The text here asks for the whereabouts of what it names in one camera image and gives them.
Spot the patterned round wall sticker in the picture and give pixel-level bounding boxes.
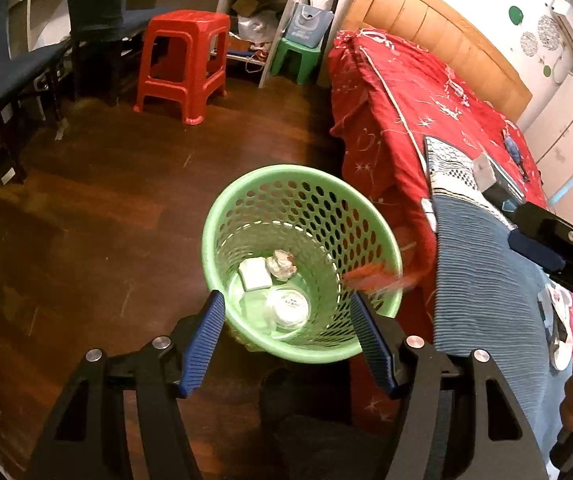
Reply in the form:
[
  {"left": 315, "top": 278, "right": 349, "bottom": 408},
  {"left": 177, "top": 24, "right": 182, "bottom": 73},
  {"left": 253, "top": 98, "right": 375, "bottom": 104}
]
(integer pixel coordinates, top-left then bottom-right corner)
[{"left": 537, "top": 15, "right": 562, "bottom": 48}]

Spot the green plastic stool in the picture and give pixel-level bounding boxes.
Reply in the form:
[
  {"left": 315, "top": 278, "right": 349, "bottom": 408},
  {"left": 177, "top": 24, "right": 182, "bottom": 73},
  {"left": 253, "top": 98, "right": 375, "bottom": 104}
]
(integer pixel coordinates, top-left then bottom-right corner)
[{"left": 270, "top": 37, "right": 323, "bottom": 86}]

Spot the blue toy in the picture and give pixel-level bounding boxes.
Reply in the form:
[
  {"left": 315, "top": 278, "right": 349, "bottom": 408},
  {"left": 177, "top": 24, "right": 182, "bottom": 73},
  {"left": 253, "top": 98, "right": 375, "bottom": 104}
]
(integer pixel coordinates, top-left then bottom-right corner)
[{"left": 503, "top": 127, "right": 530, "bottom": 181}]

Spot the wooden bed headboard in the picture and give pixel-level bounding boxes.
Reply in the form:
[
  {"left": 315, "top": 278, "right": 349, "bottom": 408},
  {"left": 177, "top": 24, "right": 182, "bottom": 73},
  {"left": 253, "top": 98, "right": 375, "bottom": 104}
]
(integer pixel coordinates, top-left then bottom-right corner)
[{"left": 349, "top": 0, "right": 533, "bottom": 123}]

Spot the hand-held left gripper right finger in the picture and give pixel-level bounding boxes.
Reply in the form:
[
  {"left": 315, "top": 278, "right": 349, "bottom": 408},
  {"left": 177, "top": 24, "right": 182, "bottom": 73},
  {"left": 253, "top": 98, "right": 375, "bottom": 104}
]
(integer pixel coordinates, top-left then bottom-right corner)
[{"left": 349, "top": 292, "right": 549, "bottom": 480}]

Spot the black chair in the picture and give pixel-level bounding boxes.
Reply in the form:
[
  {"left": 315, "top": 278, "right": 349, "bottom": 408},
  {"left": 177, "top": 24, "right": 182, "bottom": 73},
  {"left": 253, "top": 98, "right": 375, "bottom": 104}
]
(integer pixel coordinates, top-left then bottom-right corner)
[{"left": 64, "top": 0, "right": 167, "bottom": 107}]

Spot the green plastic mesh basket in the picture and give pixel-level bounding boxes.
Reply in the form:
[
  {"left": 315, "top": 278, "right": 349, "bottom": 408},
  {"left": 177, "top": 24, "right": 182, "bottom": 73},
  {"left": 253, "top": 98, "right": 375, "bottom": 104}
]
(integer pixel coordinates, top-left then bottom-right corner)
[{"left": 201, "top": 164, "right": 404, "bottom": 365}]

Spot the round labelled plastic container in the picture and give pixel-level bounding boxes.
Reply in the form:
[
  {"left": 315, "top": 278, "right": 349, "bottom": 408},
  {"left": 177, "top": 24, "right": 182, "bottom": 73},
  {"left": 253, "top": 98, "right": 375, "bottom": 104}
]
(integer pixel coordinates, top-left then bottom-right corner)
[{"left": 265, "top": 287, "right": 312, "bottom": 331}]

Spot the red plastic stool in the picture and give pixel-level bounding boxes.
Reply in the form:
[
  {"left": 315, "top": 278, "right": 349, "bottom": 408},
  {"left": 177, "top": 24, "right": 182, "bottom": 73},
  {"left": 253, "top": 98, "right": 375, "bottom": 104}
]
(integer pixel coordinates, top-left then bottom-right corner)
[{"left": 134, "top": 10, "right": 231, "bottom": 127}]

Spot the black cardboard box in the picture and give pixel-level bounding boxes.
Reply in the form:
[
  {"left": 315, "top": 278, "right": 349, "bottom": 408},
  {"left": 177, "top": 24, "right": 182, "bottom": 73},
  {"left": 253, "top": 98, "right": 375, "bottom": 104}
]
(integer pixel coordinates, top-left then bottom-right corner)
[{"left": 473, "top": 152, "right": 527, "bottom": 211}]

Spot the white foam block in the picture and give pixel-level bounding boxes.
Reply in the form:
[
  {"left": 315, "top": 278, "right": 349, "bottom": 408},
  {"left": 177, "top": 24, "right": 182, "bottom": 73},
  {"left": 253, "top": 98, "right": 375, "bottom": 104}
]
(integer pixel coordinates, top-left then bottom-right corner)
[{"left": 239, "top": 257, "right": 273, "bottom": 292}]

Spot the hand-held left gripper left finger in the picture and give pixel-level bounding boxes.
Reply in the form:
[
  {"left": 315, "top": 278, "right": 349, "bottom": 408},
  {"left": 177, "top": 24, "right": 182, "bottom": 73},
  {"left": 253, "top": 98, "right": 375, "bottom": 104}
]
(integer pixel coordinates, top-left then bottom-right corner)
[{"left": 26, "top": 290, "right": 227, "bottom": 480}]

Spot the blue towel with patterned border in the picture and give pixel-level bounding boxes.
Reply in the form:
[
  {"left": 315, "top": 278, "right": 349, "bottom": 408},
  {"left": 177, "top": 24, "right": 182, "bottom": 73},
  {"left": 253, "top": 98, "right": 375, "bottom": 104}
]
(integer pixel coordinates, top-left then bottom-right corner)
[{"left": 422, "top": 135, "right": 573, "bottom": 466}]

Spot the white wardrobe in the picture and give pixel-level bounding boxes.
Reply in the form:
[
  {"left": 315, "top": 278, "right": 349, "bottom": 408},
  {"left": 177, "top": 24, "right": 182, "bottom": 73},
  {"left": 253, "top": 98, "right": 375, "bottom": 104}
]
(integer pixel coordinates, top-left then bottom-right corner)
[{"left": 523, "top": 72, "right": 573, "bottom": 198}]

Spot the red snack packet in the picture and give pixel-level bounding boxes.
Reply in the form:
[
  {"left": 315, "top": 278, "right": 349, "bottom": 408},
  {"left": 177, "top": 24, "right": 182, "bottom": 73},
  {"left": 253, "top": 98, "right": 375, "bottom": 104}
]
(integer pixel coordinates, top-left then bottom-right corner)
[{"left": 343, "top": 262, "right": 417, "bottom": 293}]

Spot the pink snack packet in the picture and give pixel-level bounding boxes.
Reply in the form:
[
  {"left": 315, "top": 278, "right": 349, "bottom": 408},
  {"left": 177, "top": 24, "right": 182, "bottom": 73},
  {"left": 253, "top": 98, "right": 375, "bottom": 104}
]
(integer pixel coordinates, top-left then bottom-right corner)
[{"left": 539, "top": 285, "right": 573, "bottom": 333}]

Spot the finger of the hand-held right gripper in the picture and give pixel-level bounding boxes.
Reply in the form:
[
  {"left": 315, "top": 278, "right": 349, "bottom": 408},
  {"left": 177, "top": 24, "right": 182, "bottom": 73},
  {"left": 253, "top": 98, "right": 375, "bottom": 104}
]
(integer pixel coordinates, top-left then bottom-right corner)
[
  {"left": 507, "top": 231, "right": 573, "bottom": 307},
  {"left": 512, "top": 201, "right": 573, "bottom": 250}
]

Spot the white plastic bag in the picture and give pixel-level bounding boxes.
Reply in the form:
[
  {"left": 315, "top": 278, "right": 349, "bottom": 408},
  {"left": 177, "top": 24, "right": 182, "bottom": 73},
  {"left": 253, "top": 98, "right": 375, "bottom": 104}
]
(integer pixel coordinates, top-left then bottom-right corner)
[{"left": 239, "top": 10, "right": 280, "bottom": 43}]

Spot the clear oval plastic container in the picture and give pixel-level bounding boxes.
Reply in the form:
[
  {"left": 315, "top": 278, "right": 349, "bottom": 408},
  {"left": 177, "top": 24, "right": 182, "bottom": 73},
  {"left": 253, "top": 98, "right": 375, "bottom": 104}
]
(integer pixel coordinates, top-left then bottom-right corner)
[{"left": 227, "top": 280, "right": 280, "bottom": 333}]

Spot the red white wrapper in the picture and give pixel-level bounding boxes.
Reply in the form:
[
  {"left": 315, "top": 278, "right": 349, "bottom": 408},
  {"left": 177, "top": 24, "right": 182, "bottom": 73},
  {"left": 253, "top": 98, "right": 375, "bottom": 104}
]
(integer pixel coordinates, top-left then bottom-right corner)
[{"left": 265, "top": 250, "right": 297, "bottom": 281}]

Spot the bed with red quilt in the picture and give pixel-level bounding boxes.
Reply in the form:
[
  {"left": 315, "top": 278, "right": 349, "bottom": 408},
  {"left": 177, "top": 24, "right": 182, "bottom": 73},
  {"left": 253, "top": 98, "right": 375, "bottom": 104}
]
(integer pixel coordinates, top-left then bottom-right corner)
[{"left": 327, "top": 30, "right": 573, "bottom": 361}]

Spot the small cardboard box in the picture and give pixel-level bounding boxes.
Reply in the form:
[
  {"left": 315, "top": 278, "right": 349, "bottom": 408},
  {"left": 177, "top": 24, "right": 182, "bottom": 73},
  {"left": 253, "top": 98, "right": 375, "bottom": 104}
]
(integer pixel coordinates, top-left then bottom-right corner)
[{"left": 231, "top": 0, "right": 272, "bottom": 18}]

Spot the light blue paper bag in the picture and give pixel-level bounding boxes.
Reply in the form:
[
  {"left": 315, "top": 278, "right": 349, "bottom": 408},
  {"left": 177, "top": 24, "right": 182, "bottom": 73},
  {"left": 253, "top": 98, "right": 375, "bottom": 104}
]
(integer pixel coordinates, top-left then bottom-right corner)
[{"left": 286, "top": 2, "right": 332, "bottom": 50}]

